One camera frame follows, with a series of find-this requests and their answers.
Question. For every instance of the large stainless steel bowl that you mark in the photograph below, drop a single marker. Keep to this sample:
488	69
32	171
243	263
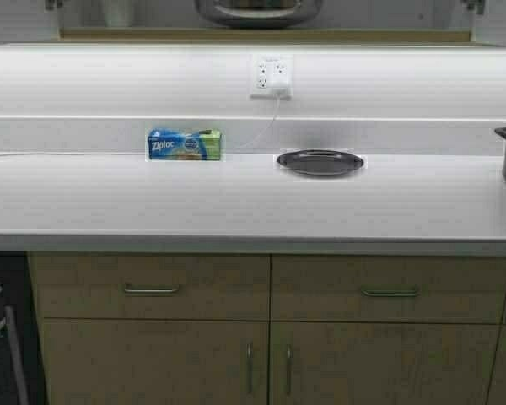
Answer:
258	14

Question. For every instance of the right lower cabinet door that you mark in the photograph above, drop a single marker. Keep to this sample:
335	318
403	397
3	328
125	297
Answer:
382	363

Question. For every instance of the cabinet door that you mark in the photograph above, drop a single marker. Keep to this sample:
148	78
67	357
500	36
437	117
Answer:
153	362
382	363

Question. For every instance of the left lower cabinet door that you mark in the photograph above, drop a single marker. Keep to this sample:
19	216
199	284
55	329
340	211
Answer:
153	362

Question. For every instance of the upper cabinet wooden shelf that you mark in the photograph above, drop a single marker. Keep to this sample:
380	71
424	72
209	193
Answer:
284	35

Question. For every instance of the black oval plate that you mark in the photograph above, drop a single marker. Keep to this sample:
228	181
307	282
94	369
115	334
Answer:
321	162

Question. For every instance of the right wooden drawer front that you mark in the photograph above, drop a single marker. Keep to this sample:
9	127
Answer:
425	289

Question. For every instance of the wooden drawer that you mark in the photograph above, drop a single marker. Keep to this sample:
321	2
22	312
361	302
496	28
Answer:
151	286
425	289

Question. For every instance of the blue Ziploc bag box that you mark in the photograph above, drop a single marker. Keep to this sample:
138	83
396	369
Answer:
168	144

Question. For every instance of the white power adapter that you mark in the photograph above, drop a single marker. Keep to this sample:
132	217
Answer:
282	84

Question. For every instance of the left wooden drawer front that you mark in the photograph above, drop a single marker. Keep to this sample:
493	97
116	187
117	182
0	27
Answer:
151	286

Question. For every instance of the white wall outlet plate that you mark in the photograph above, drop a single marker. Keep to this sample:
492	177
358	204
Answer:
261	69

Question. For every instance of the left lower door handle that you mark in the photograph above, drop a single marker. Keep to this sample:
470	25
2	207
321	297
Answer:
249	367

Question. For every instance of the door handle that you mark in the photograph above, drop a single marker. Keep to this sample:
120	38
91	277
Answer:
249	367
288	369

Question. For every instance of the right lower door handle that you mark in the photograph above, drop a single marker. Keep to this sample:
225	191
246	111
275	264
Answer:
288	369

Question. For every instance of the left drawer metal handle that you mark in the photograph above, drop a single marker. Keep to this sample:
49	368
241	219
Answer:
150	291

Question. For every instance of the drawer metal handle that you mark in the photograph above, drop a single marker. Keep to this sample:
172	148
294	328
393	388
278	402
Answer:
390	293
150	291

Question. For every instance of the right drawer metal handle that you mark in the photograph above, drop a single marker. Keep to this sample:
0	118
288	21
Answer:
390	293

